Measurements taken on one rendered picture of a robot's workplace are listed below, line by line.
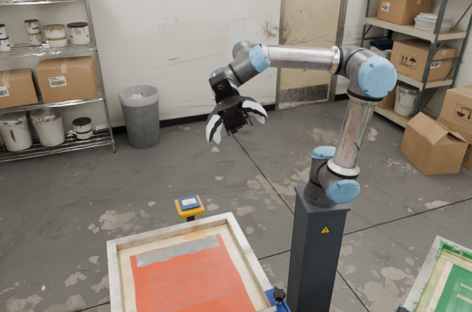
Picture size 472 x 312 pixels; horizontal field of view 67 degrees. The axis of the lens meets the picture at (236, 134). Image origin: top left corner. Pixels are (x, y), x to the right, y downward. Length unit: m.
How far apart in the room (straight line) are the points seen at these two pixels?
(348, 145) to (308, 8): 4.07
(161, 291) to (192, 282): 0.12
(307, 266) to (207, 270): 0.45
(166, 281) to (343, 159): 0.84
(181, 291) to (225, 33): 3.67
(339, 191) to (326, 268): 0.54
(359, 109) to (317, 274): 0.86
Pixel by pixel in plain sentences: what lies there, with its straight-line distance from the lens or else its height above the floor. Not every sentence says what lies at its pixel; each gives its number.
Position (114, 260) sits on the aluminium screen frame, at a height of 0.99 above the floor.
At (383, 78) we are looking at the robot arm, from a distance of 1.19.
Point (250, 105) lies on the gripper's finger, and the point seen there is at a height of 1.79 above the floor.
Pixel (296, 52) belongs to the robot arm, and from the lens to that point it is 1.24.
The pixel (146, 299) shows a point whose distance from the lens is 1.54.
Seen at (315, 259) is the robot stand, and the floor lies 0.92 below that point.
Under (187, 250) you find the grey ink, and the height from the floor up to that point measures 0.96.
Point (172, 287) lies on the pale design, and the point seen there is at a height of 0.96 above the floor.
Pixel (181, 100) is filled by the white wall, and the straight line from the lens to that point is 4.81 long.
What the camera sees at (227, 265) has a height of 0.96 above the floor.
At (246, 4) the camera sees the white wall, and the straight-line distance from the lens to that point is 4.76.
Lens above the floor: 2.14
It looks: 28 degrees down
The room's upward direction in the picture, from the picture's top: straight up
